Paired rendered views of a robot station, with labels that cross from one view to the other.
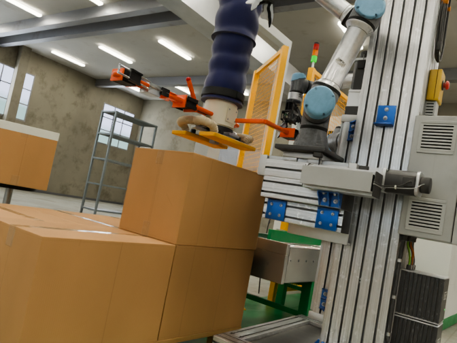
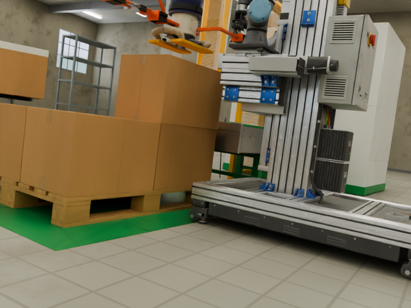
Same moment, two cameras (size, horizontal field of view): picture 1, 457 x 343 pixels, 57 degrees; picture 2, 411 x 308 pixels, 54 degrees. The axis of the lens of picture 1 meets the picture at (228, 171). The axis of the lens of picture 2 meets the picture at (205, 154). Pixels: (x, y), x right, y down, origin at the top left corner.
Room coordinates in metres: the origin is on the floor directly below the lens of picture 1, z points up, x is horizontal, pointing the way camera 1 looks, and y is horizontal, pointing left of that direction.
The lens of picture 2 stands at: (-0.55, 0.06, 0.54)
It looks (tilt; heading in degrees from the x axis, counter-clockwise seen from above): 4 degrees down; 356
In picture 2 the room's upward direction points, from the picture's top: 7 degrees clockwise
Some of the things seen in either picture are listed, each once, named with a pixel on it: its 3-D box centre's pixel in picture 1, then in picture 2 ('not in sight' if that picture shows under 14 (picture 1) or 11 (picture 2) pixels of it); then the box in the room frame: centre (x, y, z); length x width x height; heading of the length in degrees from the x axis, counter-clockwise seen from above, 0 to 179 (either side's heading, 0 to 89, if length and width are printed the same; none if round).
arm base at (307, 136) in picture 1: (311, 139); (255, 39); (1.77, -0.32, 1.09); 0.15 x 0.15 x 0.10
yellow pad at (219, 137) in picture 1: (228, 139); (192, 44); (2.10, 0.03, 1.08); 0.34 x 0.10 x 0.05; 140
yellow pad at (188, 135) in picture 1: (201, 137); (170, 44); (2.22, 0.17, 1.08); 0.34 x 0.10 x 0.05; 140
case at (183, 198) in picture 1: (198, 201); (172, 94); (2.17, 0.12, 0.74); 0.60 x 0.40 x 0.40; 141
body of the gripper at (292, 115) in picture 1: (292, 112); (240, 21); (2.21, -0.27, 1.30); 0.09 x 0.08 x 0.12; 141
